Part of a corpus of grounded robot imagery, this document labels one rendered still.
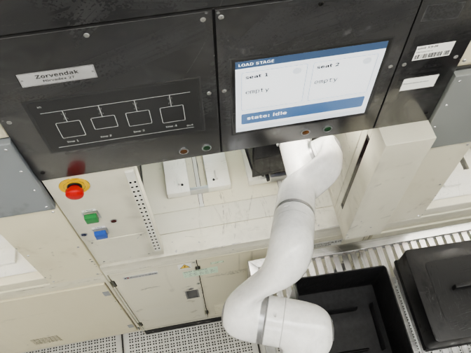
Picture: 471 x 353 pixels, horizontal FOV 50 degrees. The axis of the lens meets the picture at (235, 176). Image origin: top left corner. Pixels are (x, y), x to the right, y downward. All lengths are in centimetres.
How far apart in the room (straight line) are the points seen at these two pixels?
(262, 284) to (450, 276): 82
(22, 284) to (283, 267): 97
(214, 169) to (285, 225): 71
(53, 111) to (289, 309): 58
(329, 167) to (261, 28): 47
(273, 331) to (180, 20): 60
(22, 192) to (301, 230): 61
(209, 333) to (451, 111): 157
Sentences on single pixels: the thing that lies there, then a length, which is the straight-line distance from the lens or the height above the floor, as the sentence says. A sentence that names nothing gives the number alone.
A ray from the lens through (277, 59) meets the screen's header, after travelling 92.
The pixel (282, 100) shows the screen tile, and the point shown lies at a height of 155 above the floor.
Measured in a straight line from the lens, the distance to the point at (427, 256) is 169.
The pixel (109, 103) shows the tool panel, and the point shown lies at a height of 162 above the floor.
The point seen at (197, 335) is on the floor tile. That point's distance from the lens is 241.
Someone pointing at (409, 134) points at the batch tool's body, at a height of 140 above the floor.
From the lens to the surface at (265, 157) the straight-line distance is 152.
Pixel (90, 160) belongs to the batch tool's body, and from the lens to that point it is 110.
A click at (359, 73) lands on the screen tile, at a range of 102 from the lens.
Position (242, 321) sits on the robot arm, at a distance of 103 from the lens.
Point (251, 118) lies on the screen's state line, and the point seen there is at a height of 151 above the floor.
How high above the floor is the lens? 234
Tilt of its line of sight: 60 degrees down
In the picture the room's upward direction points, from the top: 1 degrees counter-clockwise
